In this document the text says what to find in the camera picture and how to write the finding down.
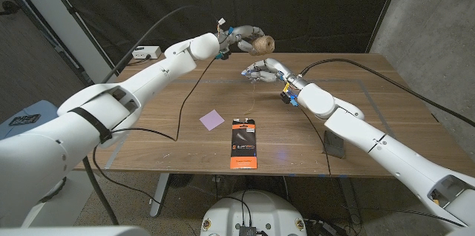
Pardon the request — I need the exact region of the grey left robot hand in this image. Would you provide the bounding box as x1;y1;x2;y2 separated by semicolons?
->
217;24;266;56

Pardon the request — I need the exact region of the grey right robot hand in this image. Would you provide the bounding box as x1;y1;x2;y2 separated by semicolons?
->
240;57;309;91

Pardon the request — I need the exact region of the brown twine spool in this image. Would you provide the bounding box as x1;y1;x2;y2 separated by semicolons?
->
247;34;276;117

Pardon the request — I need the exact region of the orange black retail package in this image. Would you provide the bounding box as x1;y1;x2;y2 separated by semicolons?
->
229;118;258;171

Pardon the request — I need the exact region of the purple sticky note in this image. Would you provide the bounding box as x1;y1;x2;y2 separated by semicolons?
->
199;109;226;132

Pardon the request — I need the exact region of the black backdrop curtain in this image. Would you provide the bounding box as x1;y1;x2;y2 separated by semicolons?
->
44;0;400;54

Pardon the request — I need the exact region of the small black box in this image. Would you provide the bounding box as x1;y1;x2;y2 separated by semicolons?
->
323;131;346;160

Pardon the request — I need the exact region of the white power strip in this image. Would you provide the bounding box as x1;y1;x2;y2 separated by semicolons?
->
131;45;162;60

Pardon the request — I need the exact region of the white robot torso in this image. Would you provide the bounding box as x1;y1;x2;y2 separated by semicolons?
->
200;190;308;236

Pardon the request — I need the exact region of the grey table leg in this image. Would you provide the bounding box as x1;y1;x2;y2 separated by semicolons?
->
149;172;171;218
338;177;363;226

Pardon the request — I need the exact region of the floor power strip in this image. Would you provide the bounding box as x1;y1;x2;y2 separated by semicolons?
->
304;219;338;236

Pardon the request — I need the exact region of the small black patterned item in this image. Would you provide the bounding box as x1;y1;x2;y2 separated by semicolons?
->
9;114;42;127

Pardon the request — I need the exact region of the blue bag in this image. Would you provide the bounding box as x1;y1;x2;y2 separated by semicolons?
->
0;100;60;144

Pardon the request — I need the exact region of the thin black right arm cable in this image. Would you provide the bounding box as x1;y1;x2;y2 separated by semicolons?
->
298;105;332;177

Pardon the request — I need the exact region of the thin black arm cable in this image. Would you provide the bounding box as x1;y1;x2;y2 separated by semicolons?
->
91;56;220;236
298;105;332;177

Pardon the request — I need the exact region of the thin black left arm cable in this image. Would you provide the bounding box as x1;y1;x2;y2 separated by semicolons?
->
91;56;220;236

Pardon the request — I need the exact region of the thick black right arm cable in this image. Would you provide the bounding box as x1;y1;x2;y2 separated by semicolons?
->
299;58;475;128

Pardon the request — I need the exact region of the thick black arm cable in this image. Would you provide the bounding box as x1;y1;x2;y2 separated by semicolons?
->
299;58;475;128
82;4;220;226

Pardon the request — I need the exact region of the black torso cable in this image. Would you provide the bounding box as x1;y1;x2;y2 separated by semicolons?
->
217;190;253;228

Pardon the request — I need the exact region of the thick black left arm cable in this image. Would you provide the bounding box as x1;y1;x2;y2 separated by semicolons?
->
82;4;220;226

